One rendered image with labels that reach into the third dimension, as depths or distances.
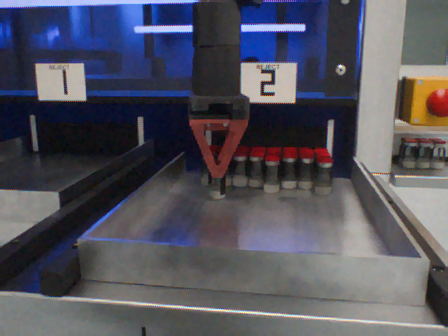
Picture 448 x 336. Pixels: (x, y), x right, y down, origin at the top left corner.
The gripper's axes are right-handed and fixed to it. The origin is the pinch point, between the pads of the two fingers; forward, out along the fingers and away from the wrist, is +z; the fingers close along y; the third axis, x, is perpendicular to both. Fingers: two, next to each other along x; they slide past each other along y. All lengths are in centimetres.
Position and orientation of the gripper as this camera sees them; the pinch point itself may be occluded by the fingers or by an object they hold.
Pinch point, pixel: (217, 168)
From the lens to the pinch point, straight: 52.3
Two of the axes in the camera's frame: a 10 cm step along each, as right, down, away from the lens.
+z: 0.0, 9.7, 2.4
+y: -1.0, -2.4, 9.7
